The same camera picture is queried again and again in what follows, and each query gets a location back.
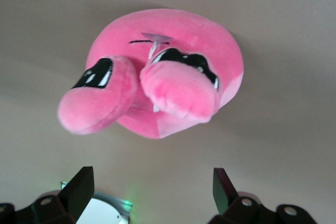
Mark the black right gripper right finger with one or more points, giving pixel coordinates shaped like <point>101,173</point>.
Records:
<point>228,203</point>

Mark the brown table cover mat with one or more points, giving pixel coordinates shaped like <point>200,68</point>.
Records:
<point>39,51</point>

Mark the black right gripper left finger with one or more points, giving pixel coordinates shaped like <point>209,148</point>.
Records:
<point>76,197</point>

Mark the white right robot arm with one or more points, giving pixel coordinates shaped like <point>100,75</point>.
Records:
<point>105,213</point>

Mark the pink plush toy with sunglasses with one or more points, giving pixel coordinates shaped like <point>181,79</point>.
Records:
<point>170,37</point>

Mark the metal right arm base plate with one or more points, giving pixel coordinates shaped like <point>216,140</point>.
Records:
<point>123,204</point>

